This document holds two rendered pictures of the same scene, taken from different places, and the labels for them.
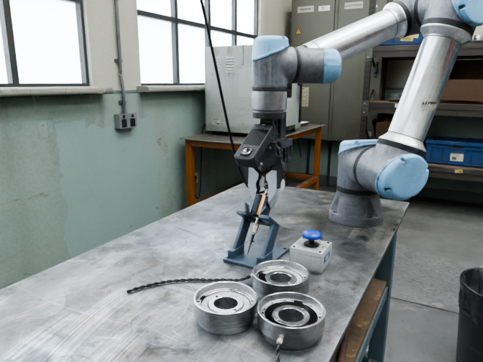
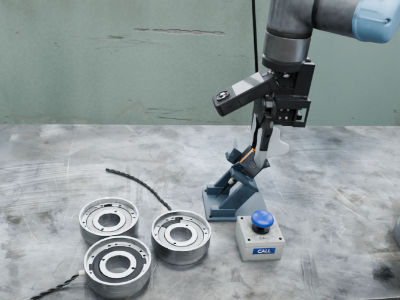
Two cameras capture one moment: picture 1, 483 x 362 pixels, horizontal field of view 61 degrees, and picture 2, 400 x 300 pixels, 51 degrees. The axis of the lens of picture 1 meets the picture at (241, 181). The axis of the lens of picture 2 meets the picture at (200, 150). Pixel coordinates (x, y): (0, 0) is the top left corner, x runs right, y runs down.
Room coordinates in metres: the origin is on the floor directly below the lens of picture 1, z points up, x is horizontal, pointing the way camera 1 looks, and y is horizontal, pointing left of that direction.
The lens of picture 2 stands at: (0.36, -0.52, 1.34)
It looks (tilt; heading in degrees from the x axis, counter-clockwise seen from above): 31 degrees down; 51
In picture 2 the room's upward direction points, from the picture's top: 5 degrees clockwise
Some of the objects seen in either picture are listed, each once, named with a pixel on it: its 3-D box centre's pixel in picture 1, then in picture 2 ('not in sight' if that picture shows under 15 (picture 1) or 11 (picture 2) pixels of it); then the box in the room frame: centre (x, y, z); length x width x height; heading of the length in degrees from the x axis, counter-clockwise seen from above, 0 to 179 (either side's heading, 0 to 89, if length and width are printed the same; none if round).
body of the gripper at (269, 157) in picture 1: (269, 138); (281, 91); (0.90, -0.06, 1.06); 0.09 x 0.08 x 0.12; 149
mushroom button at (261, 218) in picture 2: (311, 242); (261, 226); (0.81, -0.15, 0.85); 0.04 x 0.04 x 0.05
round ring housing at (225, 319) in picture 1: (226, 307); (109, 223); (0.60, 0.02, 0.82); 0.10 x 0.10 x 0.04
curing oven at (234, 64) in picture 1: (259, 91); not in sight; (3.27, -0.13, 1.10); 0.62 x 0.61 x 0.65; 151
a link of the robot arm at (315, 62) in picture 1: (309, 65); (361, 9); (0.94, -0.15, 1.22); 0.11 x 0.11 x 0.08; 17
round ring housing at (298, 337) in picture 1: (290, 319); (118, 267); (0.57, -0.08, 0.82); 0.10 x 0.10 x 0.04
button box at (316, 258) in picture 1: (312, 253); (261, 237); (0.81, -0.15, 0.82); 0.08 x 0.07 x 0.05; 151
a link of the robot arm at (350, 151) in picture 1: (361, 161); not in sight; (1.11, -0.33, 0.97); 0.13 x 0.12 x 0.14; 17
